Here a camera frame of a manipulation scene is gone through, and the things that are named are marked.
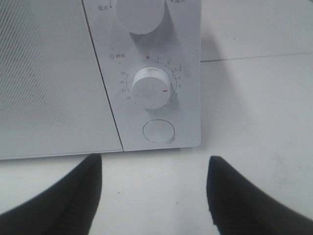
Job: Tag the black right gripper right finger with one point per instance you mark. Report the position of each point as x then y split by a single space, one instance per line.
238 207

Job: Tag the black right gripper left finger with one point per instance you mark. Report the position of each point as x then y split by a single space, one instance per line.
66 208

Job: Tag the white microwave door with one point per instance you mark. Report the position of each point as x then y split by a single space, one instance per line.
53 101

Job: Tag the round door release button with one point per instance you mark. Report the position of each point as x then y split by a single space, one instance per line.
158 131

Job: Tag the white microwave oven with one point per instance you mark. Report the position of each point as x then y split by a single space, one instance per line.
174 47

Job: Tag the white lower timer knob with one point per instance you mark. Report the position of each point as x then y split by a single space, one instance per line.
151 88

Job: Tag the white upper power knob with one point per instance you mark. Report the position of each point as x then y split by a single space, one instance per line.
140 16

